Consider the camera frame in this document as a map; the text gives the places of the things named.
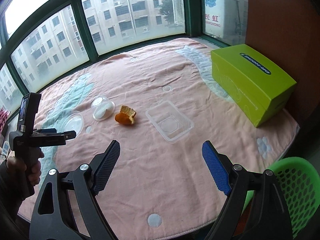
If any clear rectangular plastic tray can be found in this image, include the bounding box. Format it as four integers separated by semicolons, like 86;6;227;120
145;101;194;144

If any person's left hand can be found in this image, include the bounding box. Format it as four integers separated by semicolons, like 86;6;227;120
6;147;44;186

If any clear round plastic lid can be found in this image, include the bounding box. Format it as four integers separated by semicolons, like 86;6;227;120
61;112;85;135

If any green plastic waste basket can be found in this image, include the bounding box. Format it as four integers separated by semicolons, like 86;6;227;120
242;156;320;239

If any clear plastic cup with tissue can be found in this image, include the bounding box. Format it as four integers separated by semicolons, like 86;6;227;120
91;96;115;121

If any orange peel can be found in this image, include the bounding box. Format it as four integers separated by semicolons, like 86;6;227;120
115;105;137;125

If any pink cartoon blanket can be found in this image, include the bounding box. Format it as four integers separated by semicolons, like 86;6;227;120
17;37;300;240

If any green cardboard box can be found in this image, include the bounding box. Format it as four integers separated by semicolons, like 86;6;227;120
210;44;297;127

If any brown wooden wardrobe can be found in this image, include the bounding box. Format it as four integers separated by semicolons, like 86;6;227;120
245;0;319;124

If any green window frame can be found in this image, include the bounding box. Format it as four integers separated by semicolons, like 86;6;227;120
1;0;248;102

